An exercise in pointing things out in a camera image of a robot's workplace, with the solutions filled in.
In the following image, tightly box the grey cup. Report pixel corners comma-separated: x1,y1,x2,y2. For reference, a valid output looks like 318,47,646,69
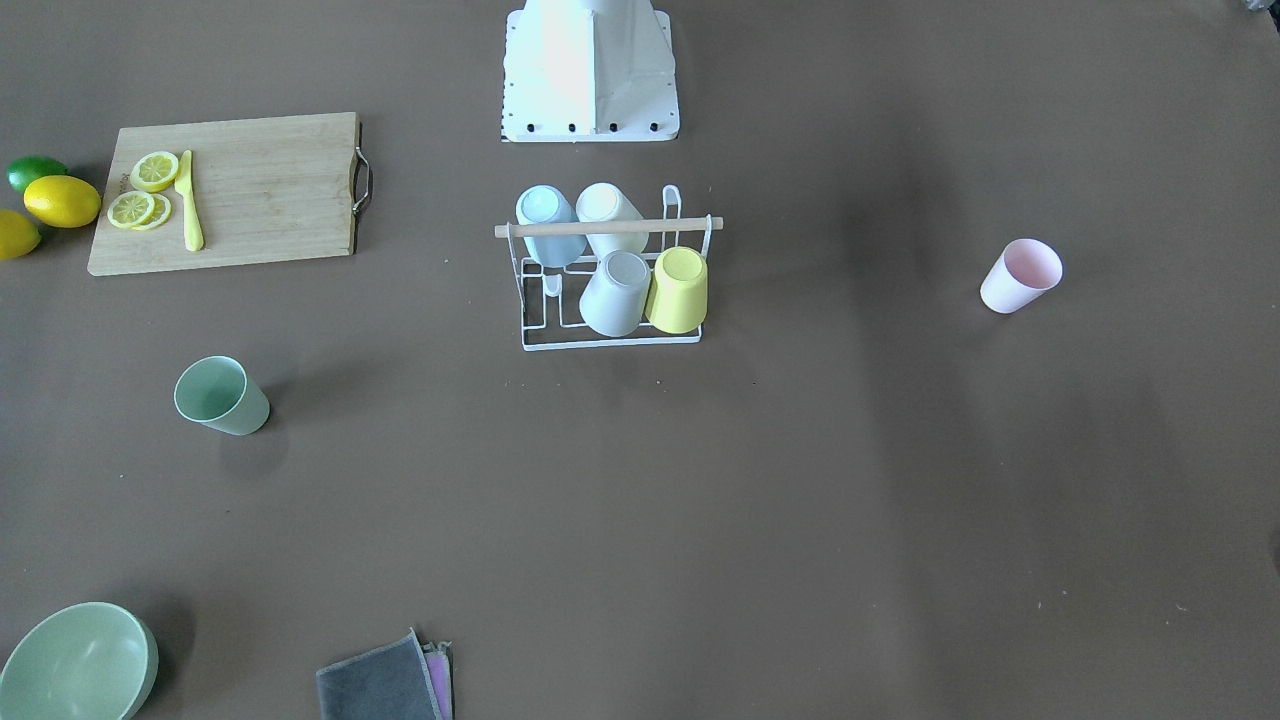
579,251,650,338

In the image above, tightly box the green bowl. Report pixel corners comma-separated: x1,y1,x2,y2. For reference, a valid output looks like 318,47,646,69
1,602,159,719

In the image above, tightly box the yellow plastic knife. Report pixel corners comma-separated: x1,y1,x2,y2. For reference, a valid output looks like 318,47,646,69
174,149,205,252

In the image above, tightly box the pink cloth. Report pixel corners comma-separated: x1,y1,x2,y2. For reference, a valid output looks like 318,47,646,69
422,641,454,720

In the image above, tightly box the lemon slice lower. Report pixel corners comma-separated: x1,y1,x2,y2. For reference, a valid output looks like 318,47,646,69
105,190,157,229

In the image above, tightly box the yellow lemon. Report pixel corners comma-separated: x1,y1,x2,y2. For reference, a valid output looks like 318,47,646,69
0,208,41,261
23,176,102,228

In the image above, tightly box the cream white cup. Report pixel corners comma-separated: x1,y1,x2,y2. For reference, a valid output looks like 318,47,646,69
575,182,648,259

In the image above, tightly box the light blue cup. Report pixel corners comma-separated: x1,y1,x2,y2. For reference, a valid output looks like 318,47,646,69
515,184,588,268

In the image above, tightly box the yellow cup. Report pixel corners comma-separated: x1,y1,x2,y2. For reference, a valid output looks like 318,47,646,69
644,246,708,334

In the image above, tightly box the wooden cutting board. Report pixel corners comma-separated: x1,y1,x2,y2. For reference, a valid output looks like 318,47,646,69
88,111,362,275

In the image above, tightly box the white wire cup rack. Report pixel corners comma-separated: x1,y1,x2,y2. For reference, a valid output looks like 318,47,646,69
495,182,724,351

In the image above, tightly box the grey cloth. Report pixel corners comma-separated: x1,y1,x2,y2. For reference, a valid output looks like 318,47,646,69
316,632,439,719

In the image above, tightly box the green lime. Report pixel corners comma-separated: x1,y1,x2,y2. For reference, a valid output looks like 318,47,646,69
6,155,69,193

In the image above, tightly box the pink cup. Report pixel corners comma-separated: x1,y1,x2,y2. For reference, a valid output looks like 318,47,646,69
980,238,1064,314

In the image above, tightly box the green cup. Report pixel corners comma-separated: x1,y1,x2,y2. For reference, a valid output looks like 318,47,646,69
174,356,271,436

